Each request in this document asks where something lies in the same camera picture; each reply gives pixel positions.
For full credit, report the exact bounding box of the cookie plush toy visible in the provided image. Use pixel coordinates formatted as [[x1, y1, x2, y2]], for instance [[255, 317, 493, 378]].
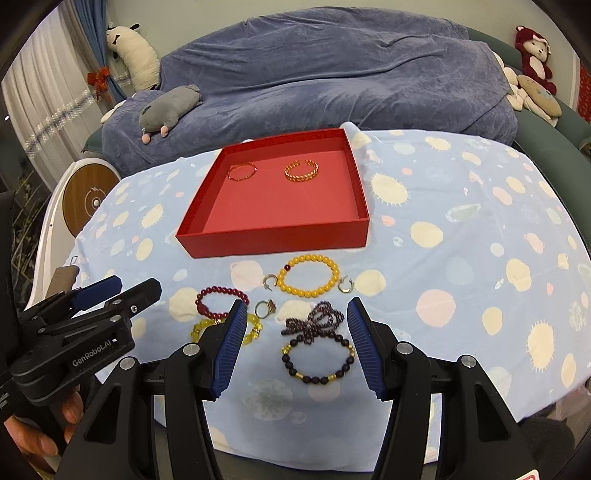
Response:
[[516, 74, 563, 125]]

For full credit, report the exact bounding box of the red wall hanging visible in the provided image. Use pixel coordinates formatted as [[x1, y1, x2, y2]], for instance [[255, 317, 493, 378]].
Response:
[[577, 65, 591, 125]]

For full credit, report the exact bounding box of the brown paper tag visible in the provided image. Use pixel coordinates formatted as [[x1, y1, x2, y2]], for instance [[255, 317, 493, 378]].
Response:
[[46, 256, 81, 296]]

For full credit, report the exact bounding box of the yellow crystal bracelet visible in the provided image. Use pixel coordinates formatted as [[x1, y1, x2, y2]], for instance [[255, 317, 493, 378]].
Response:
[[191, 314, 262, 346]]

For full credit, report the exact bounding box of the red monkey plush toy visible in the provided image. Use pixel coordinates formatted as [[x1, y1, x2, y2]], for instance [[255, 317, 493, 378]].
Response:
[[514, 25, 558, 95]]

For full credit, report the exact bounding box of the blue curtain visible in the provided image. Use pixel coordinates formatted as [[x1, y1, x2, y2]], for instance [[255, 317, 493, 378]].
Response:
[[62, 0, 127, 102]]

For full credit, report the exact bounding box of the white cow plush toy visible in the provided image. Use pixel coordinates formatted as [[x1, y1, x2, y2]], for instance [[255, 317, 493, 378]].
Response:
[[105, 24, 160, 92]]

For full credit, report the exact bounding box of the dark red bead bracelet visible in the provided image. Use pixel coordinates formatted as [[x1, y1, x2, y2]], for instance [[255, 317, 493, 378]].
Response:
[[195, 286, 250, 319]]

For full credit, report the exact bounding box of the garnet bead strand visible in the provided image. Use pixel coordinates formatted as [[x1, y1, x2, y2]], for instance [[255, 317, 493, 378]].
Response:
[[281, 301, 345, 344]]

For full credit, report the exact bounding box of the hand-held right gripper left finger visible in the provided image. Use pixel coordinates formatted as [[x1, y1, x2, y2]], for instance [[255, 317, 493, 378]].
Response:
[[55, 299, 250, 480]]

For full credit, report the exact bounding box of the light blue printed tablecloth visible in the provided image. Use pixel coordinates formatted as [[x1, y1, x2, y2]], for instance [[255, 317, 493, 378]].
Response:
[[76, 122, 591, 464]]

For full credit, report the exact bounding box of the green sofa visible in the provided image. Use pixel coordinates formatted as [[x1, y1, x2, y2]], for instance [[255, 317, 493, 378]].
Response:
[[466, 25, 591, 195]]

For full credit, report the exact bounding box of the thin red bangle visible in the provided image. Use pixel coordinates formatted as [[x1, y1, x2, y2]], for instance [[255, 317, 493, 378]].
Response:
[[228, 162, 257, 183]]

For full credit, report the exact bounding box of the gold chain bangle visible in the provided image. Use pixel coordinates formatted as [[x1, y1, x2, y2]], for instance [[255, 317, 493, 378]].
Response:
[[283, 158, 320, 182]]

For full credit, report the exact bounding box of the person's left hand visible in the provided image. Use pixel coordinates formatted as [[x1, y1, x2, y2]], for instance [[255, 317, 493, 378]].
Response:
[[2, 390, 86, 460]]

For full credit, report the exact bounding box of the yellow bead bracelet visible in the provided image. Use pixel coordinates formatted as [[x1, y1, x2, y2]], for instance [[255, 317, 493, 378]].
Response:
[[276, 255, 341, 297]]

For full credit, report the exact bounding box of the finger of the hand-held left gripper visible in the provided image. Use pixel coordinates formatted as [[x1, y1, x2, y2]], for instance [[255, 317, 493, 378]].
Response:
[[18, 276, 122, 324], [39, 278, 162, 340]]

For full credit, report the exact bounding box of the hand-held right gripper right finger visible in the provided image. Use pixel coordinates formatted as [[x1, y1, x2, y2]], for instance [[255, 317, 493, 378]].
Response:
[[346, 296, 539, 480]]

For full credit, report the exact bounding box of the blue velvet blanket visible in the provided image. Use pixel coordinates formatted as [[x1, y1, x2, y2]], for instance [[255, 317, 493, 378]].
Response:
[[102, 6, 519, 176]]

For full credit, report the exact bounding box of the white curtain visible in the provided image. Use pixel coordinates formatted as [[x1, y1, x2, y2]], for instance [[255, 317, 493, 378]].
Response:
[[2, 34, 116, 181]]

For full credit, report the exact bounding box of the red jewelry box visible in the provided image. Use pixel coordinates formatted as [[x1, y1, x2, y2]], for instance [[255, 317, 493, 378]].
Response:
[[175, 128, 371, 258]]

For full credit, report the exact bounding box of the grey plush toy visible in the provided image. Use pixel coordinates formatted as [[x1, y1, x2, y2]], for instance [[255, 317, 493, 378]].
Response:
[[139, 84, 204, 143]]

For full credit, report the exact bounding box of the dark bead gold bracelet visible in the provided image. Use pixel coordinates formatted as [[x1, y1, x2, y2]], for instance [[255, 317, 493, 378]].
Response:
[[281, 333, 357, 386]]

